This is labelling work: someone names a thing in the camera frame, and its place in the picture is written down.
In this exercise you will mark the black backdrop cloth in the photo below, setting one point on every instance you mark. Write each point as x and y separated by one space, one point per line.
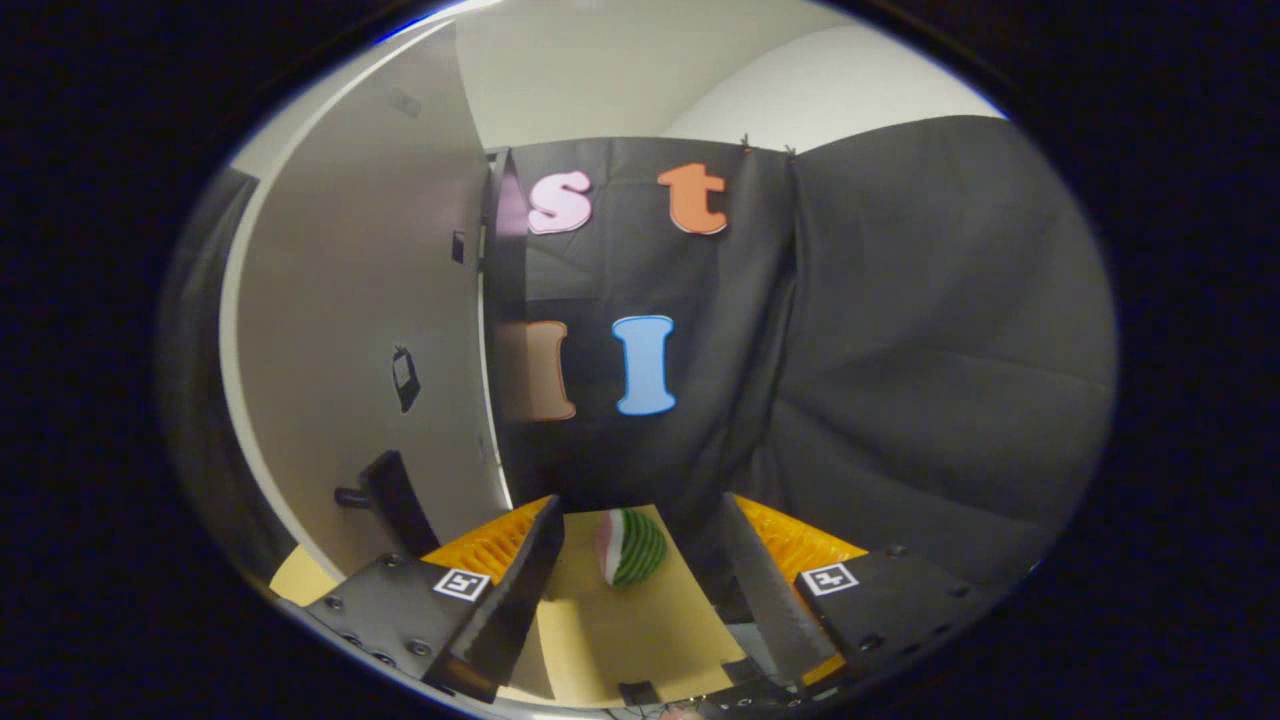
900 350

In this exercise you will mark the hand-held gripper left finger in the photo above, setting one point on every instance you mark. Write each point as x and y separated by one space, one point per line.
510 600

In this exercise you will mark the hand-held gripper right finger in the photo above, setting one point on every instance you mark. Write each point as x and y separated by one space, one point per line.
762 595

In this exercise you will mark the cream shoe cabinet door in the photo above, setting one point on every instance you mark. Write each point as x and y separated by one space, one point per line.
350 250

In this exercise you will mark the green striped watermelon shoe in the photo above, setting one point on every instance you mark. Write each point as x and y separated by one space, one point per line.
635 548

